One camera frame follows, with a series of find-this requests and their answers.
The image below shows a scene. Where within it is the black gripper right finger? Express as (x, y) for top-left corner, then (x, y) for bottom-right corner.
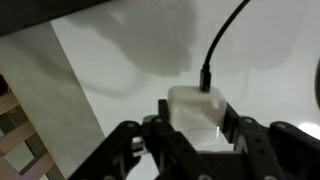
(221, 103), (320, 180)

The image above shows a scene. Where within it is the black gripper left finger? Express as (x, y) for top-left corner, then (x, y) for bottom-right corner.
(68, 99), (214, 180)

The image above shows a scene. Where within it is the white square charger block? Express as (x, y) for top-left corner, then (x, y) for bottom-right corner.
(166, 85), (228, 148)

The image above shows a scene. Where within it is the long black usb cable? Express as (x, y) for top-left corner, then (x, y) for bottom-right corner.
(199, 0), (252, 93)

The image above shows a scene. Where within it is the white board sheet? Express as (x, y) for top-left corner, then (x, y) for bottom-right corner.
(49, 0), (320, 180)

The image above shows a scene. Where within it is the wooden slat-back chair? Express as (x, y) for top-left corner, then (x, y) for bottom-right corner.
(0, 74), (66, 180)

